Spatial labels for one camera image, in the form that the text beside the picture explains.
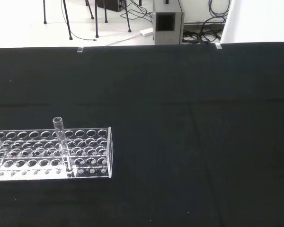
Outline tangled black cables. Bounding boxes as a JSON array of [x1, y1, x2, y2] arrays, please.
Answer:
[[119, 0, 155, 24]]

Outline grey metal box unit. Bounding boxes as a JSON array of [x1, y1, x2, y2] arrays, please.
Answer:
[[152, 0, 186, 45]]

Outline clear test tube rack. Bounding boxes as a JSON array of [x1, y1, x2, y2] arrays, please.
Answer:
[[0, 126, 113, 183]]

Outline black equipment case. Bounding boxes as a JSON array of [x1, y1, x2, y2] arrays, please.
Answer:
[[97, 0, 123, 12]]

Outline white board panel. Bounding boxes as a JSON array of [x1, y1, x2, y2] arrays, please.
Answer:
[[220, 0, 284, 45]]

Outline white power cable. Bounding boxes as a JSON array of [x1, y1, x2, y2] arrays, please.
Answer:
[[105, 34, 142, 46]]

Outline thin black floor cable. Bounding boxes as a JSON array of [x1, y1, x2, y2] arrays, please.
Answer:
[[70, 29, 98, 42]]

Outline black tripod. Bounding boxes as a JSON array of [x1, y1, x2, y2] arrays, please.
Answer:
[[94, 0, 132, 39], [43, 0, 73, 40]]

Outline black bench cloth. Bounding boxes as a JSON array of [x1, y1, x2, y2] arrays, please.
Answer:
[[0, 42, 284, 227]]

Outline white power strip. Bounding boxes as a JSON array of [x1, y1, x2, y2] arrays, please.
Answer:
[[140, 27, 154, 37]]

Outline blue cable bundle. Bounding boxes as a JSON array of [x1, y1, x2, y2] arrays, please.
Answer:
[[208, 0, 229, 24]]

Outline black coiled cable bundle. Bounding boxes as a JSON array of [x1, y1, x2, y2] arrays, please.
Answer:
[[182, 18, 222, 44]]

